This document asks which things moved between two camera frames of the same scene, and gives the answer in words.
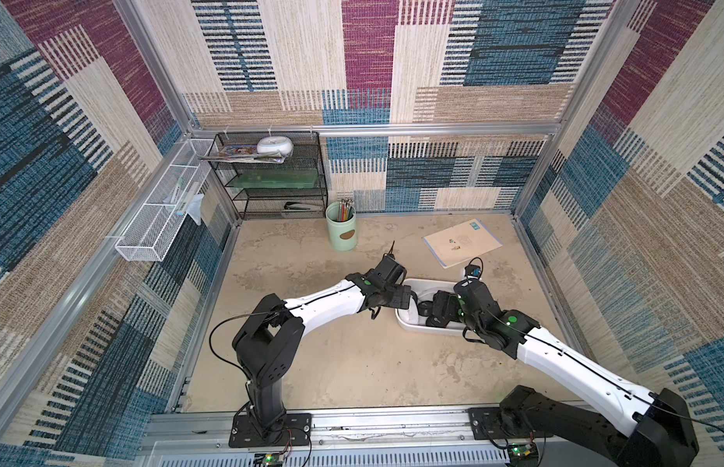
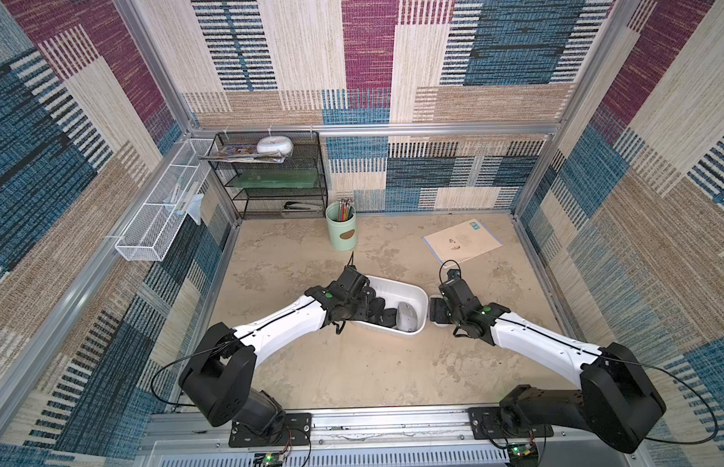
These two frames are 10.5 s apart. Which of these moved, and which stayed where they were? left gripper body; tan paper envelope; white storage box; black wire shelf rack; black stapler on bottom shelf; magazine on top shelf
Moved: white storage box; left gripper body
Stayed: magazine on top shelf; black stapler on bottom shelf; tan paper envelope; black wire shelf rack
